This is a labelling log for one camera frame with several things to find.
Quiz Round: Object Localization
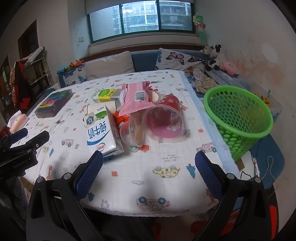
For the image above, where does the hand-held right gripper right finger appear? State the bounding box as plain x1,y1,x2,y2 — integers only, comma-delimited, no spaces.
195,151,272,241

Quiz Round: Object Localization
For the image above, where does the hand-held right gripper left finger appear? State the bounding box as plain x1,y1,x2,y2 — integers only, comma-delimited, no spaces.
26,150,104,241

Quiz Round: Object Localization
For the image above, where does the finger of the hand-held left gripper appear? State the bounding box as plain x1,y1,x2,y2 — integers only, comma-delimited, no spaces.
5,128,28,147
10,131,50,153

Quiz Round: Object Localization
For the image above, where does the white and blue milk carton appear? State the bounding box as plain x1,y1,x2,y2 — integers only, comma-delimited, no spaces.
83,104,125,156

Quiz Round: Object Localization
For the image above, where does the small clear pudding cup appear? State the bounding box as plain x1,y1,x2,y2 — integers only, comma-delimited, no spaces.
120,115,146,147

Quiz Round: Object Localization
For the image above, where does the green plastic mesh basket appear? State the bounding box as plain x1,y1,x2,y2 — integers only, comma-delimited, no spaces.
203,85,274,163

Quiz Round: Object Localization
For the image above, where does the pink snack bag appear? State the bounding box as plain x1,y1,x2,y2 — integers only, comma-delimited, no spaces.
116,82,160,114

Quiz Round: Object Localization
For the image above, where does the peach and white bundle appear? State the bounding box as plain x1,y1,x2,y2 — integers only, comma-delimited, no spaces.
7,111,28,133

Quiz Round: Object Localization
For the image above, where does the dark box with colourful print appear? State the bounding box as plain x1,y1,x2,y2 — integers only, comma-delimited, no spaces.
35,90,73,119

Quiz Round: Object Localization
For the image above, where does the red and black garment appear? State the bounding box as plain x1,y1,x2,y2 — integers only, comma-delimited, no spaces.
10,60,31,109

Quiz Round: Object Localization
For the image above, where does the printed white tablecloth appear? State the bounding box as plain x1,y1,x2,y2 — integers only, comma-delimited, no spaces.
23,70,225,217

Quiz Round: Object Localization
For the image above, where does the orange ball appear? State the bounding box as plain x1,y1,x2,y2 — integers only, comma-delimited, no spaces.
113,111,130,128

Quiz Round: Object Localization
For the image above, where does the metal clothes rack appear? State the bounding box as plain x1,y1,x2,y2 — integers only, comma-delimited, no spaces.
9,46,56,109

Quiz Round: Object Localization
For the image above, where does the small butterfly print pillow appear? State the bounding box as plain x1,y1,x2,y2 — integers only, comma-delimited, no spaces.
63,62,87,87

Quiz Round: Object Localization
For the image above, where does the green and yellow drink carton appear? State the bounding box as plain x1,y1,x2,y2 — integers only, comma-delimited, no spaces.
91,88,123,103

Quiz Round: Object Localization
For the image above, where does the red mesh toy bag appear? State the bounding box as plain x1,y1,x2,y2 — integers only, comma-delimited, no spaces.
159,94,183,112

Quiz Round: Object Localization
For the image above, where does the beige printed garment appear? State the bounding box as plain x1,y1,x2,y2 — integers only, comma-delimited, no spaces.
192,68,220,94

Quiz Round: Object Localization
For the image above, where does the yellow toy truck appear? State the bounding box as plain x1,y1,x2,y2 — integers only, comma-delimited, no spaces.
254,93,271,108

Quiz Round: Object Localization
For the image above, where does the small beige pudding cup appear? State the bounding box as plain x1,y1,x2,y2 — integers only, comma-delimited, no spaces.
148,91,162,103

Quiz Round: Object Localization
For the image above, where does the blue patterned cloth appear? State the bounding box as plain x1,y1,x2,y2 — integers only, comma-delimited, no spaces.
205,70,238,87

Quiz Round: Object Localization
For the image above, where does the beige cushion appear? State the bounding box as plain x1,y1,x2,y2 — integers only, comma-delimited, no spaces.
84,51,136,80

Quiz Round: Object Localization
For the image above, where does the pink plush toy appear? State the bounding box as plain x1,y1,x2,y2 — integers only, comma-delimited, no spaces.
220,61,240,76

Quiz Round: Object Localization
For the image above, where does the black and white cow plush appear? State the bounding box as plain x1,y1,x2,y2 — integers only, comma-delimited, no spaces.
205,57,223,71
200,44,228,59

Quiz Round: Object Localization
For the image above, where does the large butterfly print pillow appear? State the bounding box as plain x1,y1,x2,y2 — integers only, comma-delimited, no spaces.
156,48,208,72

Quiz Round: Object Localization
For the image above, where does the green framed window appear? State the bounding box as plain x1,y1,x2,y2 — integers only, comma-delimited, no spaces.
87,0,195,44

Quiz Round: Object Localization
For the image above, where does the white cable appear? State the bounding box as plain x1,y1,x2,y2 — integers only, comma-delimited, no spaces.
252,155,281,181

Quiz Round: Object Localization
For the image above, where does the green wall decoration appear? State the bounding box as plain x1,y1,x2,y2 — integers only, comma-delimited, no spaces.
192,13,208,47

